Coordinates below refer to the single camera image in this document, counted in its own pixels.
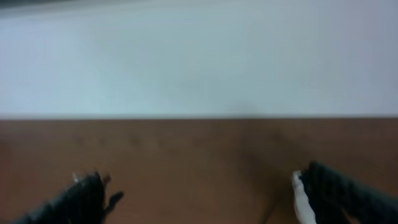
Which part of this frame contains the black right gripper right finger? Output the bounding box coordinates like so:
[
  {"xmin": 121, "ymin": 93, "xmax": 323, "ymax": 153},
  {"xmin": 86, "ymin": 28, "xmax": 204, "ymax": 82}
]
[{"xmin": 300, "ymin": 161, "xmax": 397, "ymax": 224}]

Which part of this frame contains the white power strip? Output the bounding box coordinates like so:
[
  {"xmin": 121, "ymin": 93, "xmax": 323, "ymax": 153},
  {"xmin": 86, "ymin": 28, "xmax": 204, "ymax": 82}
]
[{"xmin": 291, "ymin": 170, "xmax": 317, "ymax": 224}]

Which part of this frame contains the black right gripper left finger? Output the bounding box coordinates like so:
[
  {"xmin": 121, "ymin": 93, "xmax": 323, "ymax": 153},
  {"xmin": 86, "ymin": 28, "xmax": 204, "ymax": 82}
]
[{"xmin": 12, "ymin": 172, "xmax": 124, "ymax": 224}]

